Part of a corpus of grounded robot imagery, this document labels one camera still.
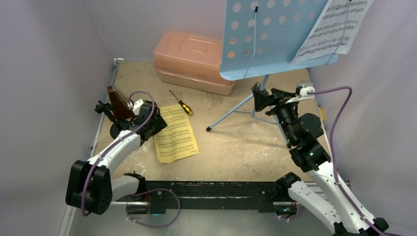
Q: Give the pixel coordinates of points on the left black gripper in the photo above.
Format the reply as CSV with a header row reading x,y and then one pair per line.
x,y
160,125

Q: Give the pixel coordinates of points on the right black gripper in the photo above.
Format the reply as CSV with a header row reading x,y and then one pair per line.
x,y
273,101

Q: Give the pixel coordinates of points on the yellow sheet music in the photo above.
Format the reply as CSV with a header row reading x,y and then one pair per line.
x,y
177,140

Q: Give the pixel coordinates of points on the black round microphone stand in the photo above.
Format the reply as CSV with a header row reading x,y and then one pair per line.
x,y
118,125

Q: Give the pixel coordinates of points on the brown wooden metronome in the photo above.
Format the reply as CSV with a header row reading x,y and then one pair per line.
x,y
121,110

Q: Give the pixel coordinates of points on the white sheet music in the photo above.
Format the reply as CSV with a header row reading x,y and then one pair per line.
x,y
334,31

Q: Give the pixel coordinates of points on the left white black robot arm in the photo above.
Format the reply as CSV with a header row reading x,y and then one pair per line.
x,y
90,187

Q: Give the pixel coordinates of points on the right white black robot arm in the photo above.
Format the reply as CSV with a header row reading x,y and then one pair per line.
x,y
338,208

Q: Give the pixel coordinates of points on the black yellow screwdriver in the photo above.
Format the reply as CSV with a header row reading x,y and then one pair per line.
x,y
184,106

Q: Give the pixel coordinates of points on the pink plastic storage box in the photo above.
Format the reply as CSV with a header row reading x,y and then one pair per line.
x,y
191,60

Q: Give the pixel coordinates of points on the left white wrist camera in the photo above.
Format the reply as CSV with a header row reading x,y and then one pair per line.
x,y
135,106

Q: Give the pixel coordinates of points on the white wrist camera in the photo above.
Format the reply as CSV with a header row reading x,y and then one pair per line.
x,y
135,106
302,93

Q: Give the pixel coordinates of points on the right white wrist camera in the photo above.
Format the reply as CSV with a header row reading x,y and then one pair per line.
x,y
302,93

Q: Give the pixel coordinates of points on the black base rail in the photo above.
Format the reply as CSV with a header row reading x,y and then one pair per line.
x,y
264,197

